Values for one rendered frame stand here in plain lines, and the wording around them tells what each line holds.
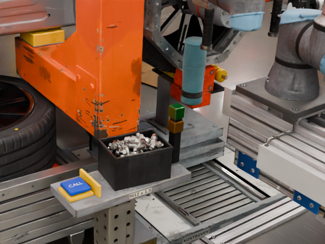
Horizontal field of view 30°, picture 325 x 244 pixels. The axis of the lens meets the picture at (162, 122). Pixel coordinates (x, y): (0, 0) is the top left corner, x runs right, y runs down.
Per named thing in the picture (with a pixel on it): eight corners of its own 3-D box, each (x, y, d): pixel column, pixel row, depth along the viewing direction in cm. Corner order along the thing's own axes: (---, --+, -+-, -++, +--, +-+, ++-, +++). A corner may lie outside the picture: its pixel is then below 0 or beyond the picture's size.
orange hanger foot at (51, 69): (52, 67, 258) (50, -14, 242) (116, 113, 220) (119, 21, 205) (15, 73, 249) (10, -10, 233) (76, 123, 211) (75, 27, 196)
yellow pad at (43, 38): (50, 32, 248) (50, 21, 246) (66, 42, 238) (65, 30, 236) (18, 37, 241) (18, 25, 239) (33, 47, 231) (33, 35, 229)
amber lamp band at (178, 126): (176, 127, 202) (177, 115, 200) (183, 131, 199) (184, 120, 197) (166, 129, 200) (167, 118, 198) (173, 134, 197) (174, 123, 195)
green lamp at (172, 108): (177, 113, 199) (178, 102, 198) (184, 117, 197) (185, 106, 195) (167, 115, 197) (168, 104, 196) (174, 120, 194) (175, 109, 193)
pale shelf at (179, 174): (162, 158, 213) (162, 150, 211) (191, 180, 201) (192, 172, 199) (50, 191, 190) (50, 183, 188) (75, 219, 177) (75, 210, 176)
